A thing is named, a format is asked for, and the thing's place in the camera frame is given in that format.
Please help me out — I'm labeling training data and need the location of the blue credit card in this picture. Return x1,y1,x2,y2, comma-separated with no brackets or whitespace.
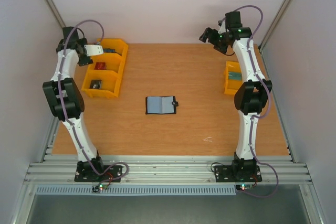
103,48,115,53

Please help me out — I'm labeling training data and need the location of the dark VIP card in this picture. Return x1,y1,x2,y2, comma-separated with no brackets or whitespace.
90,80,102,89

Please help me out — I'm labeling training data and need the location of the black card holder wallet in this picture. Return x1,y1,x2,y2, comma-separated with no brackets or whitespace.
145,96,179,115

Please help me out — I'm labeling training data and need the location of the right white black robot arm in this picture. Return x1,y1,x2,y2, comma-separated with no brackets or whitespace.
199,10,272,183

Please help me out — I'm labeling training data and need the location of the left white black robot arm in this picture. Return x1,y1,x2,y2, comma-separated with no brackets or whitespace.
43,26,106,182

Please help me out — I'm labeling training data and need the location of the red card in bin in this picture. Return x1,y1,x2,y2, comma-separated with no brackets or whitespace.
94,62,107,70

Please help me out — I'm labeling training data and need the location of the green card in right bin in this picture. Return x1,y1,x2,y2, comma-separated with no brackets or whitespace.
228,71,242,81

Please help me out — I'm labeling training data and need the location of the yellow bin middle left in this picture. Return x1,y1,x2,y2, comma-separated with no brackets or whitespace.
88,53,126,75

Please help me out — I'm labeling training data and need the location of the yellow bin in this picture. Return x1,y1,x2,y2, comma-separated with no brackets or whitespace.
100,39,129,61
81,69,122,99
88,53,126,75
224,61,242,95

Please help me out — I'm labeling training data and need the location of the yellow bin near left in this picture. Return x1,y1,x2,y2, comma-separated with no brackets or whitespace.
81,69,122,99

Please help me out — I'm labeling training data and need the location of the yellow bin far left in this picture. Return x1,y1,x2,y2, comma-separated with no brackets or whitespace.
100,39,129,61

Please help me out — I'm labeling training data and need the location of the yellow bin right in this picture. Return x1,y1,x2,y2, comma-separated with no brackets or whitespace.
224,61,242,95

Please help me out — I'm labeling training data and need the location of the left small circuit board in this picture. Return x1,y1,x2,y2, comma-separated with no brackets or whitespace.
92,184,109,193

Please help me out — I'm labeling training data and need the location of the small circuit board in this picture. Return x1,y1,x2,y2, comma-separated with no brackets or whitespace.
92,184,109,193
236,184,255,191

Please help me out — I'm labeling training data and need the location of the right small circuit board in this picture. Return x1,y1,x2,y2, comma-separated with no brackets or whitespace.
236,184,255,191

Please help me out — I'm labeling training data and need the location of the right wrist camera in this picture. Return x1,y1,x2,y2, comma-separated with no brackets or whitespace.
218,18,227,34

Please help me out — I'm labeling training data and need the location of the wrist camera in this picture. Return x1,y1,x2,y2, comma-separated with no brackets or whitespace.
84,44,104,57
218,18,227,34

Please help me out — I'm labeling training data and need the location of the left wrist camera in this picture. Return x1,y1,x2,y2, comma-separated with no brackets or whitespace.
84,44,104,57

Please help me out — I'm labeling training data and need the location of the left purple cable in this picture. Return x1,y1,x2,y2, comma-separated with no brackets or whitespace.
57,19,130,183

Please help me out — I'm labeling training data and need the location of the purple cable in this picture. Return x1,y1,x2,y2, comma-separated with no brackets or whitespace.
219,5,279,198
57,19,130,183

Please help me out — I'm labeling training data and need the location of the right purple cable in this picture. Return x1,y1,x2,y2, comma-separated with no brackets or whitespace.
219,5,279,198

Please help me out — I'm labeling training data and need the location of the right aluminium corner post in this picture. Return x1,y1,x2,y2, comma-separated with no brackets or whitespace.
258,0,293,52

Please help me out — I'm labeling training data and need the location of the aluminium rail frame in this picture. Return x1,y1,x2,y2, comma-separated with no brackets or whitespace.
24,154,312,185

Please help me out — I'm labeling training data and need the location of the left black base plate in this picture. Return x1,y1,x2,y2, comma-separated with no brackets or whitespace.
74,165,123,183

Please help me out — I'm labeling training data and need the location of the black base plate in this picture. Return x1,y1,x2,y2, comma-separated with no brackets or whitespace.
211,163,262,183
74,165,123,183

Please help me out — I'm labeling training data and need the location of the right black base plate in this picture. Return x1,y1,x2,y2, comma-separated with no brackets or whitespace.
211,163,262,183

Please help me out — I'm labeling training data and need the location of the grey slotted cable duct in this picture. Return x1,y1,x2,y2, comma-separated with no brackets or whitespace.
35,185,236,196

